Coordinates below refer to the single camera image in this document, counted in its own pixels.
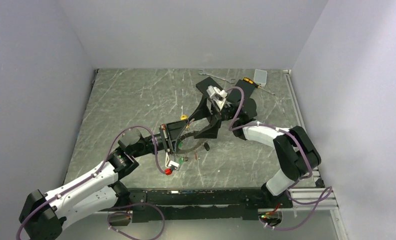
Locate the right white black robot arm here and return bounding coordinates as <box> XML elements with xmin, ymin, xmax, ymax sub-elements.
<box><xmin>189</xmin><ymin>96</ymin><xmax>321</xmax><ymax>208</ymax></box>

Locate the plain black box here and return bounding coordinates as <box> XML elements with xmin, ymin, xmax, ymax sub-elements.
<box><xmin>227</xmin><ymin>80</ymin><xmax>257</xmax><ymax>118</ymax></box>

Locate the yellow black handled screwdriver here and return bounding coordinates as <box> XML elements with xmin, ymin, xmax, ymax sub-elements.
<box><xmin>242</xmin><ymin>77</ymin><xmax>275</xmax><ymax>95</ymax></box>

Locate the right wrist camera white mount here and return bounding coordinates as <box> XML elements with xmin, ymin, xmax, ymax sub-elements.
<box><xmin>207</xmin><ymin>86</ymin><xmax>228</xmax><ymax>110</ymax></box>

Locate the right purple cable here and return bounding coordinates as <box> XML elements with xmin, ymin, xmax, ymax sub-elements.
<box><xmin>226</xmin><ymin>86</ymin><xmax>333</xmax><ymax>232</ymax></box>

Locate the black key tag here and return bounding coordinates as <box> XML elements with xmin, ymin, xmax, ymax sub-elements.
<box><xmin>204</xmin><ymin>142</ymin><xmax>210</xmax><ymax>151</ymax></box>

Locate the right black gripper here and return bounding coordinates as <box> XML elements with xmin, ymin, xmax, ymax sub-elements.
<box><xmin>188</xmin><ymin>95</ymin><xmax>239</xmax><ymax>140</ymax></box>

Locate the silver wrench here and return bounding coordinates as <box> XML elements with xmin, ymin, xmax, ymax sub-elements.
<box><xmin>198</xmin><ymin>69</ymin><xmax>237</xmax><ymax>84</ymax></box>

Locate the aluminium frame rail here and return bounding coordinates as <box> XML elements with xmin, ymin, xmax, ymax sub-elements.
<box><xmin>289</xmin><ymin>187</ymin><xmax>338</xmax><ymax>211</ymax></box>

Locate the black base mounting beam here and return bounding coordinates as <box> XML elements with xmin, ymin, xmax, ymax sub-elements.
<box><xmin>96</xmin><ymin>187</ymin><xmax>293</xmax><ymax>223</ymax></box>

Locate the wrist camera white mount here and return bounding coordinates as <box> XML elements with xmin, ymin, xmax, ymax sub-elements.
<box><xmin>164</xmin><ymin>152</ymin><xmax>180</xmax><ymax>176</ymax></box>
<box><xmin>207</xmin><ymin>86</ymin><xmax>228</xmax><ymax>110</ymax></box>

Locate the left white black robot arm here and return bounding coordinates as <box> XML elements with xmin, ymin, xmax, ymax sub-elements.
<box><xmin>16</xmin><ymin>120</ymin><xmax>190</xmax><ymax>240</ymax></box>

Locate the black box with white label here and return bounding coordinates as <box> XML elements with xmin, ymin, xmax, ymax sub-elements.
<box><xmin>195</xmin><ymin>77</ymin><xmax>223</xmax><ymax>100</ymax></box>

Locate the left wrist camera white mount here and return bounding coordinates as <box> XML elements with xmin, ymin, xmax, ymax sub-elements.
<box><xmin>164</xmin><ymin>152</ymin><xmax>180</xmax><ymax>176</ymax></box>

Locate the clear plastic container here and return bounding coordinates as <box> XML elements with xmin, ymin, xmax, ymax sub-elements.
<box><xmin>253</xmin><ymin>69</ymin><xmax>268</xmax><ymax>87</ymax></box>

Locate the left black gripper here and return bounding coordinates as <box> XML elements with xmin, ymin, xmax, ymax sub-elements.
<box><xmin>132</xmin><ymin>118</ymin><xmax>188</xmax><ymax>158</ymax></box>

